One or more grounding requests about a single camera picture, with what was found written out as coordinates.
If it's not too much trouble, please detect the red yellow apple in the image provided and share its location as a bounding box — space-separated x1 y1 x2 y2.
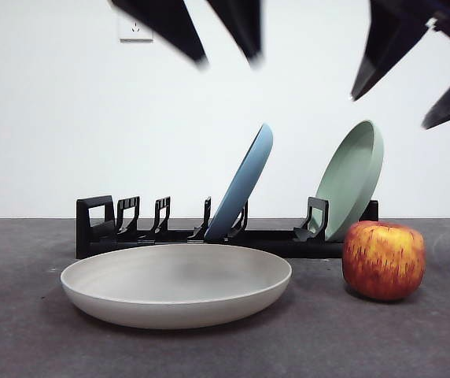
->
341 220 426 302

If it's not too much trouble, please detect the pale yellow cream plate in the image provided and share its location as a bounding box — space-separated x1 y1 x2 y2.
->
60 243 293 329

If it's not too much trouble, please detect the green plate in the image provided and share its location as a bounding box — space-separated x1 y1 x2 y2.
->
312 120 385 242

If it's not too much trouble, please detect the blue plate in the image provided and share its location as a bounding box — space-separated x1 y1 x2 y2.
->
203 123 274 243

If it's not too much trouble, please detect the black plastic plate rack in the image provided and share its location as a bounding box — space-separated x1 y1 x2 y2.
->
75 195 379 260

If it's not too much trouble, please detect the white wall socket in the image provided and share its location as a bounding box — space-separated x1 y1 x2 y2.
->
119 14 154 43

